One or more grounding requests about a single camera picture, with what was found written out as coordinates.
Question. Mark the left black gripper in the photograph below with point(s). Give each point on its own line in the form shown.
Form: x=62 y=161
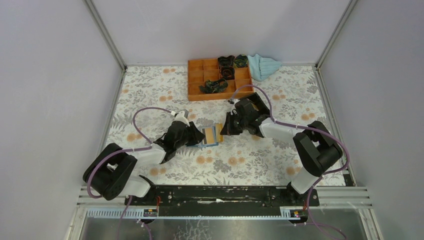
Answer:
x=196 y=136

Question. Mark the black rolled band centre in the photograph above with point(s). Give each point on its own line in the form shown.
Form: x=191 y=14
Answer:
x=227 y=72

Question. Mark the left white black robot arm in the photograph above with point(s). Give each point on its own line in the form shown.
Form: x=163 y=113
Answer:
x=112 y=171

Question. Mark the orange compartment tray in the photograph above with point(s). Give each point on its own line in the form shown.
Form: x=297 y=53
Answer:
x=214 y=79

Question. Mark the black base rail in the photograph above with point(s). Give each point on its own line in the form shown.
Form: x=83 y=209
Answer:
x=223 y=201

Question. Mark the black rolled band top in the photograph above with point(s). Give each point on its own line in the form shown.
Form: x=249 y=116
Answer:
x=241 y=61

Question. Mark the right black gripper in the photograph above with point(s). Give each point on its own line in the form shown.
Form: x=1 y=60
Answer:
x=228 y=129

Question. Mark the light blue folded cloth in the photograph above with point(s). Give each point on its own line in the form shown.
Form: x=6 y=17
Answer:
x=262 y=67

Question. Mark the blue leather card holder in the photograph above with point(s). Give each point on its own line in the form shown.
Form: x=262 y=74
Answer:
x=201 y=145

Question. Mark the black rolled band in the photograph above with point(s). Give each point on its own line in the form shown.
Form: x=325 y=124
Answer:
x=241 y=61
x=227 y=72
x=226 y=61

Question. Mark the black tangled band pile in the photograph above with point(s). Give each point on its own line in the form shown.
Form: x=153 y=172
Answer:
x=213 y=87

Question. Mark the gold black credit card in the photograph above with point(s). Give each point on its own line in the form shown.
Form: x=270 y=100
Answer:
x=210 y=136

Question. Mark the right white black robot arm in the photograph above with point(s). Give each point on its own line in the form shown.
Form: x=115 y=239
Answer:
x=317 y=151

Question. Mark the black rolled band left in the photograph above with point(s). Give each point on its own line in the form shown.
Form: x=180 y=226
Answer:
x=226 y=61

